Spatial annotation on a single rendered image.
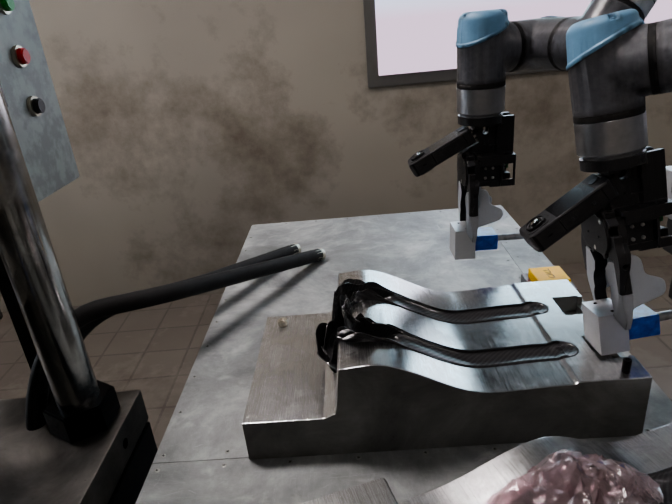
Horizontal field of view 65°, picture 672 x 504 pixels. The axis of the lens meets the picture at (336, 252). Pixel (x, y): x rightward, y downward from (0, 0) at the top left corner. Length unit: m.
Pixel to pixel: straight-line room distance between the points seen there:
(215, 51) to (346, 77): 0.60
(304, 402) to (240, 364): 0.23
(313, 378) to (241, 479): 0.16
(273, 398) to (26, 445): 0.38
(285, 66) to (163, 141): 0.69
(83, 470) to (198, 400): 0.17
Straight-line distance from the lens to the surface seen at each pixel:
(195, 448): 0.79
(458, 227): 0.96
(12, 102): 1.02
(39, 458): 0.90
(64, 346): 0.83
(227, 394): 0.86
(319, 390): 0.73
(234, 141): 2.66
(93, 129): 2.84
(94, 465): 0.85
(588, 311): 0.76
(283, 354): 0.81
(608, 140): 0.67
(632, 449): 0.70
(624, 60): 0.66
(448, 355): 0.74
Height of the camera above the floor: 1.31
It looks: 24 degrees down
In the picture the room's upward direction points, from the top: 5 degrees counter-clockwise
